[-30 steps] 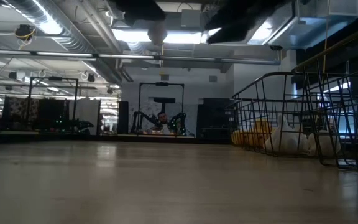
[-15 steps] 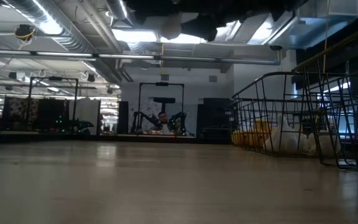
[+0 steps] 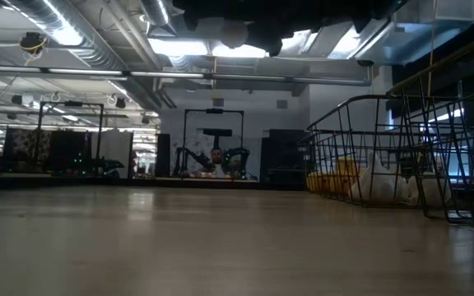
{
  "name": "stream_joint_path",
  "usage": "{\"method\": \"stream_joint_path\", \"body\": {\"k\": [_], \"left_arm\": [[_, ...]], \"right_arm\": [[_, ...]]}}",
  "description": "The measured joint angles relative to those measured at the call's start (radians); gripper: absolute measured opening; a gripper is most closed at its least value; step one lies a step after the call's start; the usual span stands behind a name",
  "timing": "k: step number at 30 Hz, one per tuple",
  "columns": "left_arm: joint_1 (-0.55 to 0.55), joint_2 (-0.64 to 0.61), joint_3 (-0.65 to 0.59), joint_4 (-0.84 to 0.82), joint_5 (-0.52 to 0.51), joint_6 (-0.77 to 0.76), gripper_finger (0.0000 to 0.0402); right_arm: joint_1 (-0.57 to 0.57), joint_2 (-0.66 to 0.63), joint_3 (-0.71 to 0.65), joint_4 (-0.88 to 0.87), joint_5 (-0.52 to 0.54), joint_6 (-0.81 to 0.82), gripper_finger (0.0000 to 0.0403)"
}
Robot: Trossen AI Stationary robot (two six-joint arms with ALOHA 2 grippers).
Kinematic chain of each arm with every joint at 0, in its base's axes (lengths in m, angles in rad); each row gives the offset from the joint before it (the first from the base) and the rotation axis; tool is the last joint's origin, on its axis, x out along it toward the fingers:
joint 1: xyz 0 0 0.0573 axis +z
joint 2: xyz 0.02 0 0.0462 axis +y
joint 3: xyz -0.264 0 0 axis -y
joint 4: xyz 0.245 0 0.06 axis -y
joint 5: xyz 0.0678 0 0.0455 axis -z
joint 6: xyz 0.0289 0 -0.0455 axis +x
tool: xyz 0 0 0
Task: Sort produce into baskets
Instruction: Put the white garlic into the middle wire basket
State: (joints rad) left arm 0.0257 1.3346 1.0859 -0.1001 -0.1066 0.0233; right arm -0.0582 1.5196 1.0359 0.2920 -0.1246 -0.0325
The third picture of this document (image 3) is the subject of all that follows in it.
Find tall black panel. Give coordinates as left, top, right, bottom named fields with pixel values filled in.
left=156, top=133, right=171, bottom=178

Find yellow-black ceiling cable reel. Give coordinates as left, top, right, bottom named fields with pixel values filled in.
left=18, top=31, right=49, bottom=57

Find silver ventilation duct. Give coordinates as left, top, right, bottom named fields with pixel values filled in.
left=10, top=0, right=168, bottom=110

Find black gantry frame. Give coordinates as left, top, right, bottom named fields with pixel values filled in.
left=182, top=108, right=245, bottom=178
left=36, top=99, right=105, bottom=173

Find grey ceiling pipe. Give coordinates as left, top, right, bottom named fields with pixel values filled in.
left=0, top=64, right=373, bottom=86

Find person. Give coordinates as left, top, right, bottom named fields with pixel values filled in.
left=203, top=146, right=226, bottom=178

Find gold wire basket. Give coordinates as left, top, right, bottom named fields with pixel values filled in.
left=297, top=130, right=402, bottom=195
left=386, top=24, right=474, bottom=231
left=307, top=94, right=474, bottom=211

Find patterned fabric panel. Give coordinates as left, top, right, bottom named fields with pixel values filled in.
left=4, top=127, right=53, bottom=172

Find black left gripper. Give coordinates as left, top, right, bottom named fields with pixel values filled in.
left=172, top=0, right=263, bottom=32

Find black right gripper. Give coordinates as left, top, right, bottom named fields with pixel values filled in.
left=244, top=0, right=407, bottom=58

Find white partition panel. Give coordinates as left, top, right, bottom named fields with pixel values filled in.
left=98, top=130, right=134, bottom=178

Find black aluminium rail frame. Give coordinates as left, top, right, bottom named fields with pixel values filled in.
left=0, top=175, right=316, bottom=191

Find orange-yellow lemon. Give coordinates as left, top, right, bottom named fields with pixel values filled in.
left=331, top=174, right=360, bottom=195

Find yellow lemon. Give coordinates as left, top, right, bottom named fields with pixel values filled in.
left=305, top=171, right=333, bottom=193
left=336, top=157, right=361, bottom=176

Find black cabinet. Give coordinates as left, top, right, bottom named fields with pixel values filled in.
left=260, top=128, right=313, bottom=191

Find black background equipment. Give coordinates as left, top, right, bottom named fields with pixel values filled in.
left=173, top=146, right=253, bottom=180

